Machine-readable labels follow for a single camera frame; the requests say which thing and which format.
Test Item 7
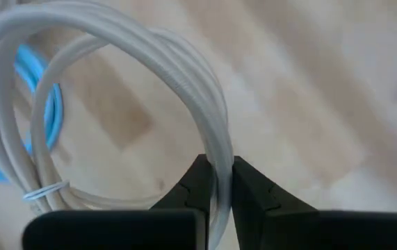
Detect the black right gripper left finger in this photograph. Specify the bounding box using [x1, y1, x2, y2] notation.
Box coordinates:
[21, 153, 217, 250]

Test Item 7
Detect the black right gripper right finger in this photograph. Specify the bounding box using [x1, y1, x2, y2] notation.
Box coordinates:
[232, 155, 397, 250]

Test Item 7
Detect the beige HDMI cable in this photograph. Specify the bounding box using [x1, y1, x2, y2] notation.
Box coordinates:
[0, 0, 236, 250]

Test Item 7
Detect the light blue HDMI cable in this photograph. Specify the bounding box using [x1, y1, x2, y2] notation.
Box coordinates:
[0, 42, 65, 183]

